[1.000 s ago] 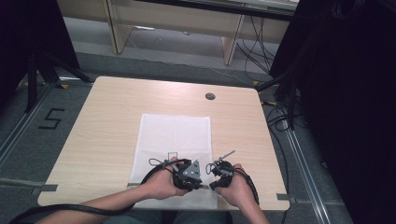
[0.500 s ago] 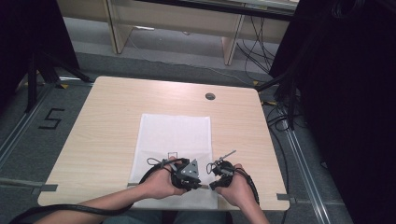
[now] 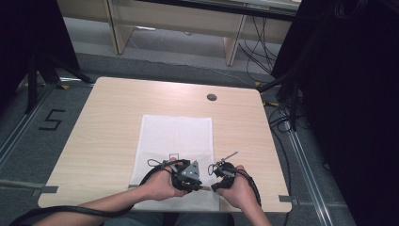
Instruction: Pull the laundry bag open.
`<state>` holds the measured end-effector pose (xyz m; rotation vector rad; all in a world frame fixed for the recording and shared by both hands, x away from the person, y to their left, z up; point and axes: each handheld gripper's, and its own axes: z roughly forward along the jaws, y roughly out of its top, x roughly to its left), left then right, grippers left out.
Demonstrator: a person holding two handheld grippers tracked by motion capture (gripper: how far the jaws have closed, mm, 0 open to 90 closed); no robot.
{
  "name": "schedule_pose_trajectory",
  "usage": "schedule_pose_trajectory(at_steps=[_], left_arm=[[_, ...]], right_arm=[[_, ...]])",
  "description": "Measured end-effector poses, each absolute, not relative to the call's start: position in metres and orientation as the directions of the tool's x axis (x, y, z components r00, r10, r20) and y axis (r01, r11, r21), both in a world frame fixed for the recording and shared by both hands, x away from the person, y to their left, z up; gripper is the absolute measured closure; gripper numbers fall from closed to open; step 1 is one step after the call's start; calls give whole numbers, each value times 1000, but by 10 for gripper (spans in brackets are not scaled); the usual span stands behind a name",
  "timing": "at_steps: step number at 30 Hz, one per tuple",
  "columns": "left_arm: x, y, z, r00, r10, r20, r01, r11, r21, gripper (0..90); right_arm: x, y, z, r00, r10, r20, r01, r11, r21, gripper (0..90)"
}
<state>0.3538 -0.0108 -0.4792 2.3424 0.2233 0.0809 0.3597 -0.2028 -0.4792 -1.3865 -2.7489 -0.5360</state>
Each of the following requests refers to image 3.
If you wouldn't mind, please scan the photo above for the black metal stand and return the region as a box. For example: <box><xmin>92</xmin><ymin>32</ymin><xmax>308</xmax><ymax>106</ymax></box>
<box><xmin>257</xmin><ymin>71</ymin><xmax>303</xmax><ymax>132</ymax></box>
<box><xmin>24</xmin><ymin>51</ymin><xmax>96</xmax><ymax>115</ymax></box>

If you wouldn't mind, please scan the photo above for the person's right hand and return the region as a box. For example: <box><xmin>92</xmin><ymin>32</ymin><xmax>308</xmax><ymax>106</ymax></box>
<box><xmin>215</xmin><ymin>165</ymin><xmax>260</xmax><ymax>212</ymax></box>

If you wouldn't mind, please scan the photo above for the grey tape strip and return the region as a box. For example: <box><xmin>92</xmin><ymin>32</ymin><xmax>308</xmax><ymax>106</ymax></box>
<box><xmin>278</xmin><ymin>194</ymin><xmax>299</xmax><ymax>207</ymax></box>
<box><xmin>30</xmin><ymin>185</ymin><xmax>59</xmax><ymax>198</ymax></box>

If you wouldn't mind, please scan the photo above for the person's left hand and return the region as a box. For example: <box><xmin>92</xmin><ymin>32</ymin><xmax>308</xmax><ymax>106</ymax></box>
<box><xmin>138</xmin><ymin>157</ymin><xmax>189</xmax><ymax>202</ymax></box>

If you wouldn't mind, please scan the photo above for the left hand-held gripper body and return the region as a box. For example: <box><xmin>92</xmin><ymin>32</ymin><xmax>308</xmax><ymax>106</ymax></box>
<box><xmin>170</xmin><ymin>158</ymin><xmax>202</xmax><ymax>192</ymax></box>

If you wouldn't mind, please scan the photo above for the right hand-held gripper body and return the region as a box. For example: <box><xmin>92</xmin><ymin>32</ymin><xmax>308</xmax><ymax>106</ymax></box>
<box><xmin>214</xmin><ymin>151</ymin><xmax>240</xmax><ymax>186</ymax></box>

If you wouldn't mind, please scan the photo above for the bundle of black floor cables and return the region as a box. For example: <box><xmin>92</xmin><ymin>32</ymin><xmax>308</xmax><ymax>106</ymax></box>
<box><xmin>237</xmin><ymin>15</ymin><xmax>283</xmax><ymax>83</ymax></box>

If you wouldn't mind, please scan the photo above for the metal floor rail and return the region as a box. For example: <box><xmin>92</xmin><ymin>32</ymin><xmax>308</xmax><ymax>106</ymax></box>
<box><xmin>0</xmin><ymin>84</ymin><xmax>56</xmax><ymax>171</ymax></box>
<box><xmin>282</xmin><ymin>121</ymin><xmax>336</xmax><ymax>226</ymax></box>

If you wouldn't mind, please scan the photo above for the light wooden desk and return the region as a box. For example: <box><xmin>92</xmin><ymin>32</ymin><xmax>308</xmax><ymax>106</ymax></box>
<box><xmin>57</xmin><ymin>0</ymin><xmax>303</xmax><ymax>67</ymax></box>

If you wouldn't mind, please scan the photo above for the black tape floor mark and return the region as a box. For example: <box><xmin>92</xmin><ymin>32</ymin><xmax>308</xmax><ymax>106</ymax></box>
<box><xmin>38</xmin><ymin>108</ymin><xmax>66</xmax><ymax>132</ymax></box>

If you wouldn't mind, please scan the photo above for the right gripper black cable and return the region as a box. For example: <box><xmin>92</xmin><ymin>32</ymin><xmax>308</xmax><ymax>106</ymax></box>
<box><xmin>207</xmin><ymin>162</ymin><xmax>263</xmax><ymax>209</ymax></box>

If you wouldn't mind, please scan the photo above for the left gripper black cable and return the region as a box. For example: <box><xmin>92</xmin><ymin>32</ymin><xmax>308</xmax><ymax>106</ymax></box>
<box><xmin>8</xmin><ymin>158</ymin><xmax>192</xmax><ymax>226</ymax></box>

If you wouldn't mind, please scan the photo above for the white cloth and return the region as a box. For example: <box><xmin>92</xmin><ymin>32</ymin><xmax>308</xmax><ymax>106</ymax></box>
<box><xmin>128</xmin><ymin>114</ymin><xmax>221</xmax><ymax>212</ymax></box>

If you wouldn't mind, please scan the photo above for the black curtain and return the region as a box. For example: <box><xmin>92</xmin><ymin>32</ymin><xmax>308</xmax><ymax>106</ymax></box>
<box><xmin>270</xmin><ymin>0</ymin><xmax>399</xmax><ymax>226</ymax></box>
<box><xmin>0</xmin><ymin>0</ymin><xmax>82</xmax><ymax>111</ymax></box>

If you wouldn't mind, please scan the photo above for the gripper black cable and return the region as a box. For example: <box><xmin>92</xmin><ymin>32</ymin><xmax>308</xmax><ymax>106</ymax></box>
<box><xmin>207</xmin><ymin>162</ymin><xmax>263</xmax><ymax>209</ymax></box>
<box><xmin>8</xmin><ymin>158</ymin><xmax>192</xmax><ymax>226</ymax></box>

